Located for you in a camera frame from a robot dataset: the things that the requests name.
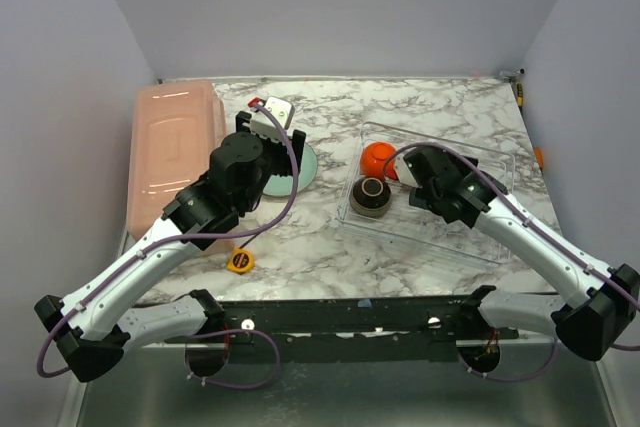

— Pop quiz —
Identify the beige bowl dark rim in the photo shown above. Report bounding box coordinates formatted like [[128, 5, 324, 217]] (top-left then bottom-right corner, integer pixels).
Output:
[[349, 177, 391, 219]]

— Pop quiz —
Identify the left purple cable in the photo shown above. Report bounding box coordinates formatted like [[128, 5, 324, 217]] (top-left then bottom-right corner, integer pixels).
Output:
[[37, 101, 301, 379]]

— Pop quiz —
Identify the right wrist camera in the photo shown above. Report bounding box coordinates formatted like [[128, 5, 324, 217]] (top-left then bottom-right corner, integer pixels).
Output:
[[393, 154, 418, 188]]

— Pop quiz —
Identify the clear dish rack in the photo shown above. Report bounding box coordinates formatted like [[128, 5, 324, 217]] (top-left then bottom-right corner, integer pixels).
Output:
[[337, 122, 515, 264]]

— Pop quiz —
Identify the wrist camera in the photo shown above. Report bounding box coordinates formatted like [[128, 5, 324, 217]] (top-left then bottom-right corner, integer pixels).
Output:
[[393, 154, 418, 188], [248, 96, 295, 143]]

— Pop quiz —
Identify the orange clip on wall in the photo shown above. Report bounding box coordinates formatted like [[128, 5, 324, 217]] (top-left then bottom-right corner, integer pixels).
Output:
[[534, 147, 544, 171]]

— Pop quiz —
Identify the yellow tape measure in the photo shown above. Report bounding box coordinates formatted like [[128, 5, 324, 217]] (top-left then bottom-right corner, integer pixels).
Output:
[[226, 248, 255, 275]]

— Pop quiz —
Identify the mint floral round plate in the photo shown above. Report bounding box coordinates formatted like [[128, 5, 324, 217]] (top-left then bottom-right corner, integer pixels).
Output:
[[263, 143, 318, 198]]

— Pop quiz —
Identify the pink plastic storage box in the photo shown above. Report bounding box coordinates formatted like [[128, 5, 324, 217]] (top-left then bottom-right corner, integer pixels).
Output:
[[126, 79, 228, 241]]

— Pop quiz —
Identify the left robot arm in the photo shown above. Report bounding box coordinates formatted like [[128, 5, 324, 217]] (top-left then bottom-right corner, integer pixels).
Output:
[[34, 107, 306, 383]]

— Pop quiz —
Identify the black mounting rail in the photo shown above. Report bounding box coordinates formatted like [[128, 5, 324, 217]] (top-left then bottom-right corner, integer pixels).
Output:
[[184, 294, 521, 363]]

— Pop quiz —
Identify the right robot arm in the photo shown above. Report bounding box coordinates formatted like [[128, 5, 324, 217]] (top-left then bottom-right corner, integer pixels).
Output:
[[404, 146, 639, 361]]

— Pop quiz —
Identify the orange bowl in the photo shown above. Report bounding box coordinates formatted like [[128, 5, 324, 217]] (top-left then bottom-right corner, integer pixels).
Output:
[[359, 142, 398, 180]]

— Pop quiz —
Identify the yellow black tool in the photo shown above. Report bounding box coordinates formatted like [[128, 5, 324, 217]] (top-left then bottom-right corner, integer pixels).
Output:
[[515, 81, 524, 109]]

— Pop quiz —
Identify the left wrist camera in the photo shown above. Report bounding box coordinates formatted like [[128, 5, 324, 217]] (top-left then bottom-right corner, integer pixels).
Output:
[[248, 96, 295, 143]]

